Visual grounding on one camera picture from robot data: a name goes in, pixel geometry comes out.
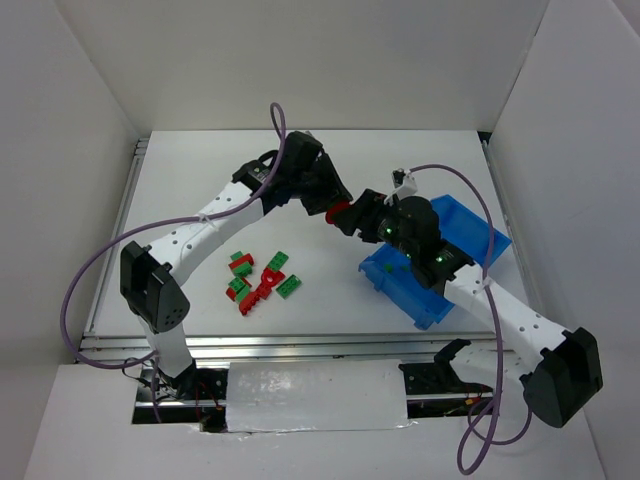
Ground red rounded lego brick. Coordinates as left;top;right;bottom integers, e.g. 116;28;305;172
325;201;351;225

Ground red arch lego piece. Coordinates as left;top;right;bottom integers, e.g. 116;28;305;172
260;267;285;289

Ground green 2x4 lego brick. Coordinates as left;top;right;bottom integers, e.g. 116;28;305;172
266;251;289;272

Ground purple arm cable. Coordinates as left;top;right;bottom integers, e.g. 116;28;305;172
59;102;291;426
409;163;533;474

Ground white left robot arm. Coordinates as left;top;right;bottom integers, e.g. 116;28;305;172
120;131;352;396

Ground green 2x3 lego brick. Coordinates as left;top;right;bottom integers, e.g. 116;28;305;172
276;274;302;299

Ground aluminium front rail frame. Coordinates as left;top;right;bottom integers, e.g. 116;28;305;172
74;334;531;364

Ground green lego brick lower stack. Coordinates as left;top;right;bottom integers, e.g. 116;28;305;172
226;277;252;303

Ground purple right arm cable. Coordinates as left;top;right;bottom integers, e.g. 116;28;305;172
409;163;533;474

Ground red long toothed lego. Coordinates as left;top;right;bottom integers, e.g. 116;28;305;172
239;285;272;316

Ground white foil cover sheet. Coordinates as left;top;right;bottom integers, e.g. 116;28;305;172
226;360;410;433

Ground blue plastic divided bin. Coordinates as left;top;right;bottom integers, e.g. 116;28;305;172
358;195;511;330

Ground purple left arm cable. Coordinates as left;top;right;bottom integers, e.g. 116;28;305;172
59;102;291;426

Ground green lego on red stack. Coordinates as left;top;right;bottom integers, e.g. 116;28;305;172
228;251;255;277

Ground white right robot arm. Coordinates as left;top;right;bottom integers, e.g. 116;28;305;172
326;189;603;428

